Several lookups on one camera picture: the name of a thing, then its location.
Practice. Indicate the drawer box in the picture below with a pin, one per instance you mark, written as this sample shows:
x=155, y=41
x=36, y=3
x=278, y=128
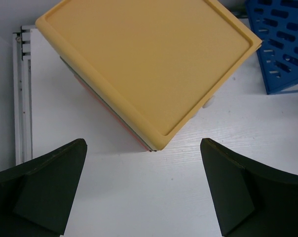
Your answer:
x=154, y=63

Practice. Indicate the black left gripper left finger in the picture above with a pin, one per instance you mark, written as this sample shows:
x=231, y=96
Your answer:
x=36, y=197

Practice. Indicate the blue file organizer rack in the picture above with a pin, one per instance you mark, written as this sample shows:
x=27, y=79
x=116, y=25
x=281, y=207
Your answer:
x=275, y=22

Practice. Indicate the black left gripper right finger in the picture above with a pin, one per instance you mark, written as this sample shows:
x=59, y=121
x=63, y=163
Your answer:
x=250, y=199

